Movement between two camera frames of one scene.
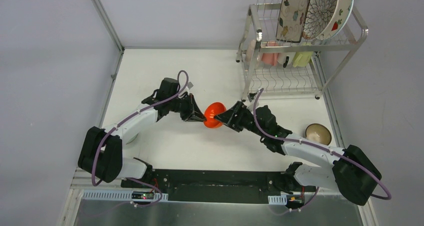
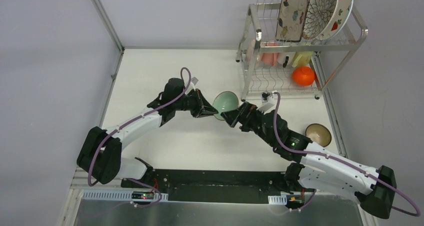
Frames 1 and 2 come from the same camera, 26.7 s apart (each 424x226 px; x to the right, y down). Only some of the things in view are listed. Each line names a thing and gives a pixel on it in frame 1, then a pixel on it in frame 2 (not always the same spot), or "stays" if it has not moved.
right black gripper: [228, 117] stays
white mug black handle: [285, 58] stays
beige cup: [250, 51] stays
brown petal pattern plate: [321, 8] stays
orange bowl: [212, 109] -> [303, 76]
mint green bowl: [132, 139] -> [224, 101]
